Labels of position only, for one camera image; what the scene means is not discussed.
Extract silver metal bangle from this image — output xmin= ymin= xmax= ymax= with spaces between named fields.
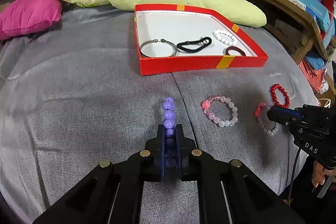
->
xmin=139 ymin=39 xmax=177 ymax=58

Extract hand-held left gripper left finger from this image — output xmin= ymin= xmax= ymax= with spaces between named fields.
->
xmin=33 ymin=124 xmax=166 ymax=224

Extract wooden shelf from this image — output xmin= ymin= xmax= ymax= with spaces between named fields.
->
xmin=219 ymin=0 xmax=336 ymax=62

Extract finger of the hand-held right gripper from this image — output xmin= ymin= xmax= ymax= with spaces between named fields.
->
xmin=266 ymin=105 xmax=303 ymax=126

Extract coral folded sheets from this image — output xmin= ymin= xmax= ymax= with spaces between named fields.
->
xmin=299 ymin=55 xmax=329 ymax=94

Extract white patterned box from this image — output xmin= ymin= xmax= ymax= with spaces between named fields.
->
xmin=283 ymin=0 xmax=307 ymax=10

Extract purple bead bracelet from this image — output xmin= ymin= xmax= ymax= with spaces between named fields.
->
xmin=161 ymin=97 xmax=177 ymax=180

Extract clear bead bracelet coral flower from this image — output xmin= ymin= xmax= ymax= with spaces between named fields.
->
xmin=254 ymin=103 xmax=280 ymax=137

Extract red bead bracelet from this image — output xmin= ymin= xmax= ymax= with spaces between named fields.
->
xmin=270 ymin=84 xmax=290 ymax=109

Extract magenta pillow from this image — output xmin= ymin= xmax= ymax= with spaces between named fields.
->
xmin=0 ymin=0 xmax=63 ymax=41

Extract blue box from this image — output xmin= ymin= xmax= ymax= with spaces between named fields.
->
xmin=287 ymin=0 xmax=331 ymax=31

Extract maroon hair tie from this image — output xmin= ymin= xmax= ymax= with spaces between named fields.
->
xmin=226 ymin=46 xmax=247 ymax=56

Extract red shallow box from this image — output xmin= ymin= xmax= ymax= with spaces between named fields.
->
xmin=133 ymin=4 xmax=269 ymax=76

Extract person's right hand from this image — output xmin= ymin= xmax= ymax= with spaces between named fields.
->
xmin=311 ymin=162 xmax=326 ymax=188

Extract black hair tie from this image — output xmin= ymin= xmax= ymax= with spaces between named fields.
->
xmin=176 ymin=35 xmax=213 ymax=53

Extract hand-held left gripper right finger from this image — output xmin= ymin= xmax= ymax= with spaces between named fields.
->
xmin=175 ymin=124 xmax=305 ymax=224

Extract white bead bracelet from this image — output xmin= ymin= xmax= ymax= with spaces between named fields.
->
xmin=213 ymin=29 xmax=238 ymax=46

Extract black cable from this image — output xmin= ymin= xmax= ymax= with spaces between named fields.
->
xmin=287 ymin=149 xmax=301 ymax=205

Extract pale pink bead bracelet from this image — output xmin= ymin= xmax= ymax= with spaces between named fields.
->
xmin=201 ymin=95 xmax=239 ymax=128

